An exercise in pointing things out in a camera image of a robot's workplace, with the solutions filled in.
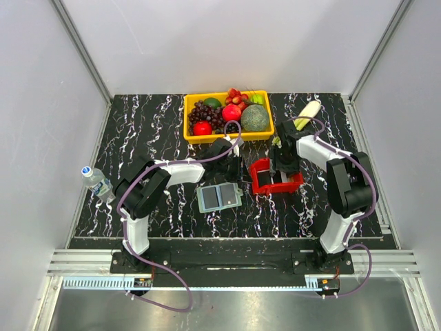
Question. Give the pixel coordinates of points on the aluminium frame rail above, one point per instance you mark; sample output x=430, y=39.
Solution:
x=303, y=284

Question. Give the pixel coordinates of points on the green avocado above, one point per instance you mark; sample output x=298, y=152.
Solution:
x=212, y=102

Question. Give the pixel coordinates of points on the green netted melon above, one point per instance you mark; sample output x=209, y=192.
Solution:
x=255, y=118

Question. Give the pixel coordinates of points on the green spring onion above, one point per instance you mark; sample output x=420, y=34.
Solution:
x=296, y=128

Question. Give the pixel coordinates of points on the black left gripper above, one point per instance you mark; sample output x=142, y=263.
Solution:
x=238, y=173

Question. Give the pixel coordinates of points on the yellow plastic fruit bin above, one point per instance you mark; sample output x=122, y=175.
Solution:
x=190, y=99

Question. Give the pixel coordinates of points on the green apple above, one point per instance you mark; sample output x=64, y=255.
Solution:
x=257, y=99

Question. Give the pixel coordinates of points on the red plastic card tray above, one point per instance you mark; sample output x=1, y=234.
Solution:
x=263, y=183

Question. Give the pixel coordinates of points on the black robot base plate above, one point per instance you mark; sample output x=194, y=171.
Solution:
x=263, y=261

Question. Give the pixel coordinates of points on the clear plastic water bottle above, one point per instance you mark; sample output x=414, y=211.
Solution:
x=99, y=185

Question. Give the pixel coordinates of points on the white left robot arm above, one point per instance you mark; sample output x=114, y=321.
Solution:
x=138, y=193

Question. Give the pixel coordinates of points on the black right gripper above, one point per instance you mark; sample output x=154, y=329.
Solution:
x=292, y=168

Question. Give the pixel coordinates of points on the white credit card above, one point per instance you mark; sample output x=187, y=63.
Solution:
x=286, y=178

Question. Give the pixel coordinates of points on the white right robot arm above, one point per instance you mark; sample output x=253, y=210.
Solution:
x=351, y=189

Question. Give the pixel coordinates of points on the red round fruit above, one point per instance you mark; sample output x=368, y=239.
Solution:
x=202, y=128

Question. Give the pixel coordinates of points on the red pomegranate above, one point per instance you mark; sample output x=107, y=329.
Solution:
x=231, y=112

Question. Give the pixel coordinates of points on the dark purple grape bunch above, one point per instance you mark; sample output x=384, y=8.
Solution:
x=200, y=112

